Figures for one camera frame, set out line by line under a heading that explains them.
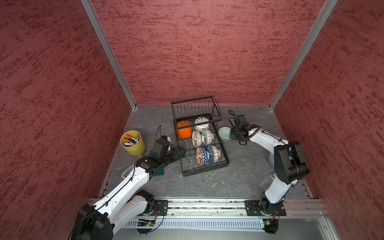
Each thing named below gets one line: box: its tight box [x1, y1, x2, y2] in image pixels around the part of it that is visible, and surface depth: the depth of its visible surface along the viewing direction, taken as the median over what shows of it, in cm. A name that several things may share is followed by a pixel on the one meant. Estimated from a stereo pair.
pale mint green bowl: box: [218, 126, 232, 141], surface depth 102 cm
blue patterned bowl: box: [206, 144, 221, 164], surface depth 85 cm
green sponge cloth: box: [154, 167, 165, 177], surface depth 88 cm
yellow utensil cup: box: [120, 130, 147, 157], surface depth 87 cm
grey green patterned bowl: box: [201, 128, 214, 146], surface depth 92 cm
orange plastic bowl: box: [176, 120, 192, 139], surface depth 99 cm
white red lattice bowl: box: [192, 130, 205, 148], surface depth 92 cm
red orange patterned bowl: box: [196, 147, 209, 167], surface depth 84 cm
